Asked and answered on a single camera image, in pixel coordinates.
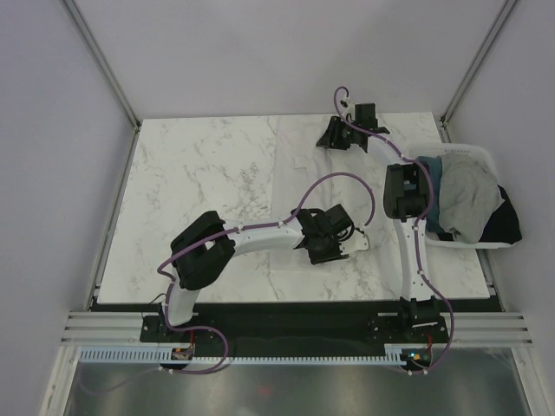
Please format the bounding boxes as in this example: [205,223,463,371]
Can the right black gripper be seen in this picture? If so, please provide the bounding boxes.
[316,116,359,151]

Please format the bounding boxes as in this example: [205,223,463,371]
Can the white t shirt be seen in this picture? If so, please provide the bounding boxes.
[269,114,402,302]

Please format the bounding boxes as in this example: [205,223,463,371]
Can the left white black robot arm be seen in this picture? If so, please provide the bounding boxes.
[157,205,356,341]

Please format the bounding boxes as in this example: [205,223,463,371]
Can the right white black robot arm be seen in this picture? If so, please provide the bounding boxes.
[317,97,444,341]

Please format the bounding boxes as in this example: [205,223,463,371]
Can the white laundry basket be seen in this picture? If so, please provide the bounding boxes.
[406,143,522,250]

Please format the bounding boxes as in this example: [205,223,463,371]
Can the blue t shirt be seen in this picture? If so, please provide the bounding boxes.
[420,156,442,185]

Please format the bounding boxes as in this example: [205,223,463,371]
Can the grey t shirt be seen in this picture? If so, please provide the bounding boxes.
[439,153,503,244]

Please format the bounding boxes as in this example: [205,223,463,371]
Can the black t shirt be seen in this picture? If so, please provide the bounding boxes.
[480,185,522,244]

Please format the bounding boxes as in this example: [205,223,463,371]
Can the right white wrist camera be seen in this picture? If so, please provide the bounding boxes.
[339,97,355,116]

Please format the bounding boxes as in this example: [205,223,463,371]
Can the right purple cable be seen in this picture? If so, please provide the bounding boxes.
[332,86,455,377]

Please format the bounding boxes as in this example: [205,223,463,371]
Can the purple cable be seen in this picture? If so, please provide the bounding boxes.
[332,86,455,377]
[156,172,376,374]

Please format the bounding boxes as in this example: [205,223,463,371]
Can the white slotted cable duct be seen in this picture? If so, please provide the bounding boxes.
[78,345,431,367]

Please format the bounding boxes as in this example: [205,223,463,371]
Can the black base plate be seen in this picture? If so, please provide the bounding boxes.
[140,301,449,358]

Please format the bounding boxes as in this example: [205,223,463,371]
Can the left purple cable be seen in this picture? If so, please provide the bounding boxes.
[156,172,376,374]

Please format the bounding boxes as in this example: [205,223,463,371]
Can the right aluminium corner post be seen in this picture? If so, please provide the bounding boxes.
[439,0,519,126]

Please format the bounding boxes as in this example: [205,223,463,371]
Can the aluminium corner post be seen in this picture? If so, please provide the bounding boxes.
[60,0,141,131]
[439,0,519,126]

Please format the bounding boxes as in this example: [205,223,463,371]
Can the left aluminium corner post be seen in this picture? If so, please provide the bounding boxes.
[60,0,141,131]

